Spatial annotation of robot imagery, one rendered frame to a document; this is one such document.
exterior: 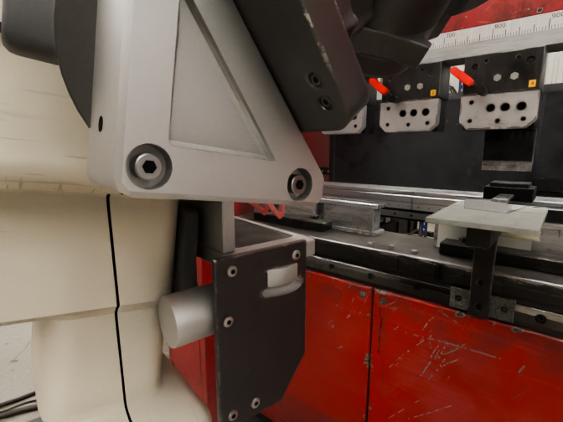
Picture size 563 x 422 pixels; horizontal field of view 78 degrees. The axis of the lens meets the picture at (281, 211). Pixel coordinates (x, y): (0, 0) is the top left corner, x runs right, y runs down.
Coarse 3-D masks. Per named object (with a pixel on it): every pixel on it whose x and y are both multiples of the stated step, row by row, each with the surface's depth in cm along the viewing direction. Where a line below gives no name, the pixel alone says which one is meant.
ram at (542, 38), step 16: (496, 0) 75; (512, 0) 73; (528, 0) 72; (544, 0) 70; (560, 0) 68; (464, 16) 79; (480, 16) 77; (496, 16) 75; (512, 16) 74; (528, 16) 72; (448, 32) 82; (544, 32) 71; (560, 32) 69; (448, 48) 82; (464, 48) 80; (480, 48) 78; (496, 48) 76; (512, 48) 74; (560, 48) 73; (448, 64) 87
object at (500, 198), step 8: (488, 184) 105; (496, 184) 100; (504, 184) 98; (512, 184) 97; (520, 184) 96; (528, 184) 95; (488, 192) 100; (496, 192) 99; (504, 192) 98; (512, 192) 97; (520, 192) 96; (528, 192) 94; (496, 200) 87; (504, 200) 85; (512, 200) 97; (520, 200) 96; (528, 200) 95
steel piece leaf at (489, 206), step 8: (464, 200) 77; (472, 200) 75; (480, 200) 74; (472, 208) 76; (480, 208) 74; (488, 208) 73; (496, 208) 72; (504, 208) 71; (512, 208) 75; (520, 208) 76
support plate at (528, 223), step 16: (448, 208) 76; (464, 208) 76; (528, 208) 76; (544, 208) 76; (448, 224) 65; (464, 224) 63; (480, 224) 62; (496, 224) 61; (512, 224) 61; (528, 224) 61
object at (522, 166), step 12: (492, 132) 81; (504, 132) 80; (516, 132) 78; (528, 132) 77; (492, 144) 82; (504, 144) 80; (516, 144) 79; (528, 144) 77; (492, 156) 82; (504, 156) 80; (516, 156) 79; (528, 156) 78; (492, 168) 83; (504, 168) 82; (516, 168) 80; (528, 168) 79
